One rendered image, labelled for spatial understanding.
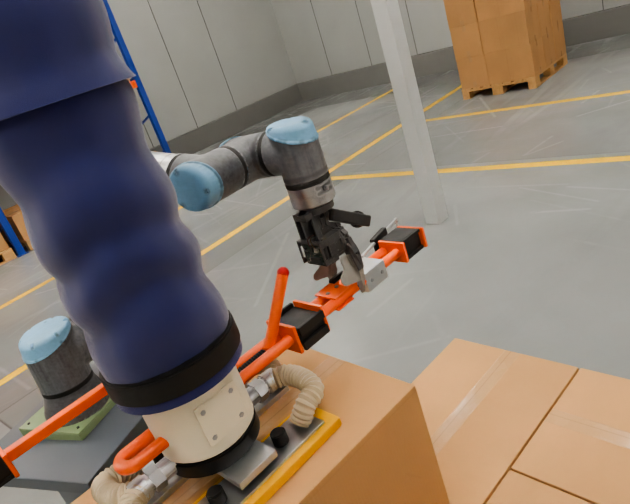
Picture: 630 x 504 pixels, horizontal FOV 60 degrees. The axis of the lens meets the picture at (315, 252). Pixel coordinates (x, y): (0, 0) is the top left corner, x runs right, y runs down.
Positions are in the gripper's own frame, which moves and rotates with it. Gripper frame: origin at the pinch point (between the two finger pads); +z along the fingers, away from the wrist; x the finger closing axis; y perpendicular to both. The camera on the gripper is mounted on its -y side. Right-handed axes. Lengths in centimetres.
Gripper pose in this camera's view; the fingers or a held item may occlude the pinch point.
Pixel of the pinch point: (349, 283)
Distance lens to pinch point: 118.2
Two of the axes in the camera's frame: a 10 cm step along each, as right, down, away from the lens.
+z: 3.0, 8.8, 3.7
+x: 6.7, 0.9, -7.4
